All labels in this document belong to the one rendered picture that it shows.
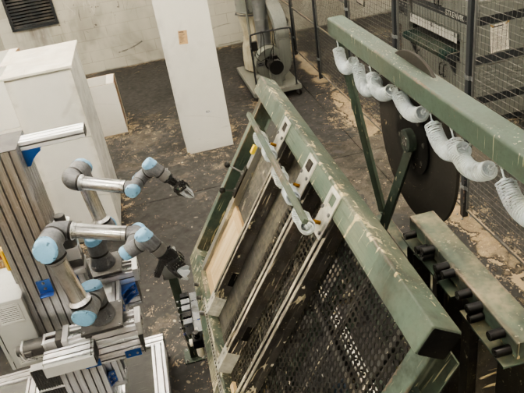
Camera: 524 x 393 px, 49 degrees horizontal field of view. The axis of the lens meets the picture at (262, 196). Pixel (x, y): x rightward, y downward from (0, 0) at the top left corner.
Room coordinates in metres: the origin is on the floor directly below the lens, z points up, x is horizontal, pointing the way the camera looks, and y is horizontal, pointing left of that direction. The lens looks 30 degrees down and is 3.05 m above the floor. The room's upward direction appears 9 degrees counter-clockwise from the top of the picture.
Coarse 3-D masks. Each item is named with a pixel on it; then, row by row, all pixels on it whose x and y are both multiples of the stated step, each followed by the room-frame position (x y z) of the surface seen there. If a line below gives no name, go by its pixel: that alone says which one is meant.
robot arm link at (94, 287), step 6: (84, 282) 2.47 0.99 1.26; (90, 282) 2.46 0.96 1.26; (96, 282) 2.45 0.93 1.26; (84, 288) 2.41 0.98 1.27; (90, 288) 2.40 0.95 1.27; (96, 288) 2.41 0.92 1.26; (102, 288) 2.44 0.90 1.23; (90, 294) 2.37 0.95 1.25; (96, 294) 2.39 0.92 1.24; (102, 294) 2.42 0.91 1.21; (102, 300) 2.40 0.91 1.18; (102, 306) 2.40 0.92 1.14
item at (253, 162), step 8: (256, 152) 2.95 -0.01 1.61; (256, 160) 2.95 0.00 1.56; (248, 168) 2.94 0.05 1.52; (248, 176) 2.94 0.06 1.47; (240, 192) 2.93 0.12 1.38; (232, 200) 2.95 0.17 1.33; (240, 200) 2.93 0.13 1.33; (232, 208) 2.93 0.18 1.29; (224, 216) 2.96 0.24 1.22; (224, 224) 2.92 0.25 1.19; (216, 240) 2.91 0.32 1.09; (208, 256) 2.91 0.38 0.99; (208, 264) 2.90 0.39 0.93
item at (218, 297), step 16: (288, 128) 2.51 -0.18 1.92; (256, 144) 2.54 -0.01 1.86; (272, 144) 2.55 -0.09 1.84; (288, 160) 2.53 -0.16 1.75; (272, 192) 2.52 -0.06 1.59; (256, 208) 2.51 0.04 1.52; (256, 224) 2.51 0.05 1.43; (240, 240) 2.50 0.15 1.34; (240, 256) 2.49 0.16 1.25; (224, 272) 2.52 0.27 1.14; (224, 288) 2.48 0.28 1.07; (208, 304) 2.50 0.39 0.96; (224, 304) 2.47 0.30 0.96
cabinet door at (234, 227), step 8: (232, 216) 2.89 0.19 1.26; (240, 216) 2.81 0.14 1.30; (232, 224) 2.85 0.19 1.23; (240, 224) 2.73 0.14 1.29; (224, 232) 2.90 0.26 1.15; (232, 232) 2.79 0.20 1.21; (224, 240) 2.85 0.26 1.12; (232, 240) 2.74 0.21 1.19; (216, 248) 2.90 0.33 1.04; (224, 248) 2.80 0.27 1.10; (232, 248) 2.69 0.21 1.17; (216, 256) 2.85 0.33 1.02; (224, 256) 2.75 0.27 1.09; (216, 264) 2.79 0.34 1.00; (224, 264) 2.69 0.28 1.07; (208, 272) 2.84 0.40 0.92; (216, 272) 2.74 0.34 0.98; (208, 280) 2.79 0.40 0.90; (216, 280) 2.69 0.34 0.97
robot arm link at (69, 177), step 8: (72, 168) 3.00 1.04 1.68; (64, 176) 2.95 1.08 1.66; (72, 176) 2.93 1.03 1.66; (80, 176) 2.93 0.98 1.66; (64, 184) 2.94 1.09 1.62; (72, 184) 2.90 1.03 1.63; (80, 184) 2.90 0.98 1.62; (88, 184) 2.88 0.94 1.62; (96, 184) 2.87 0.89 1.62; (104, 184) 2.86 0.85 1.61; (112, 184) 2.85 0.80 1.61; (120, 184) 2.85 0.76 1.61; (128, 184) 2.84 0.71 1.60; (136, 184) 2.84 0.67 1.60; (112, 192) 2.86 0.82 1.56; (120, 192) 2.84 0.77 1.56; (128, 192) 2.80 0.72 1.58; (136, 192) 2.80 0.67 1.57
